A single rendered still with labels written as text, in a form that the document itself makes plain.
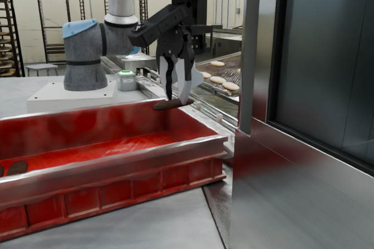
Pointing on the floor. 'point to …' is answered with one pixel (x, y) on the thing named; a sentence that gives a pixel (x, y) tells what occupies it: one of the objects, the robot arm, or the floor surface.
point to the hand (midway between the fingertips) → (173, 96)
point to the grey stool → (42, 68)
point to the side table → (10, 95)
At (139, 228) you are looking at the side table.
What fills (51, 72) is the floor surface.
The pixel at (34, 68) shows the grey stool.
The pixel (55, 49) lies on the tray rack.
